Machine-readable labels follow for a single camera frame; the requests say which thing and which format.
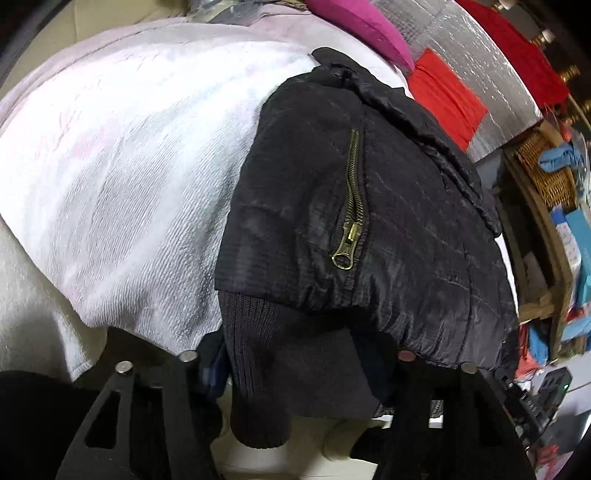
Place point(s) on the coral cloth stack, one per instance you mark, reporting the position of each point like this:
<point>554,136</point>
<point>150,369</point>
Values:
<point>525,346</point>

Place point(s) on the black quilted jacket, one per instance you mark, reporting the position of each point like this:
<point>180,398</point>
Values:
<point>300,207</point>

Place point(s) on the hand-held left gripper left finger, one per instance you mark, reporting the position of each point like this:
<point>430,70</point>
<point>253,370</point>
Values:
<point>214,369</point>

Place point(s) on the silver insulation panel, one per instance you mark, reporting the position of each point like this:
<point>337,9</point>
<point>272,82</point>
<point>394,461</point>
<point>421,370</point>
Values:
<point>461,41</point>

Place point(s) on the white blanket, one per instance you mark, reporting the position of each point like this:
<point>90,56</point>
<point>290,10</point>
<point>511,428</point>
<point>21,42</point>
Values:
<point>115,184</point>

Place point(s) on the wooden stair railing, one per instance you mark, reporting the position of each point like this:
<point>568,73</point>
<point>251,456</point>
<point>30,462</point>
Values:
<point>570,74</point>

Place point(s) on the red cloth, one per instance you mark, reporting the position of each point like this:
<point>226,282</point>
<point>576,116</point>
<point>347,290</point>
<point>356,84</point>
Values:
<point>517,55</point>

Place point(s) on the blue cardboard box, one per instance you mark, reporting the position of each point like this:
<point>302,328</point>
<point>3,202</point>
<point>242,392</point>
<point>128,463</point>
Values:
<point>581,240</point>

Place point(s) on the wicker basket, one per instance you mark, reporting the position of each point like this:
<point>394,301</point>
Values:
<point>549,184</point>

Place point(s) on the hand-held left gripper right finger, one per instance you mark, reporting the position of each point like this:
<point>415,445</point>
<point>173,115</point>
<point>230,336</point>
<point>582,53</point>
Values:
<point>415,392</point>

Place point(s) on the red pillow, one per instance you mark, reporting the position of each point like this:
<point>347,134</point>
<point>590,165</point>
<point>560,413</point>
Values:
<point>443,97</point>

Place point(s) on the wooden side shelf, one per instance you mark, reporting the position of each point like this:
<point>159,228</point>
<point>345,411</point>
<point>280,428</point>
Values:
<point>554,258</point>

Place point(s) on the blue cloth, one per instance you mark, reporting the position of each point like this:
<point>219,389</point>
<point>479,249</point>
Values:
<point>558,157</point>

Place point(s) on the magenta pillow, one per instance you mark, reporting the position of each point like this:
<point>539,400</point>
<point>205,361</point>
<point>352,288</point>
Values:
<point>360,23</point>

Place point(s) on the grey clothes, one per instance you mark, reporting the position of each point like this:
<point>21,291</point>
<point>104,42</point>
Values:
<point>221,11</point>

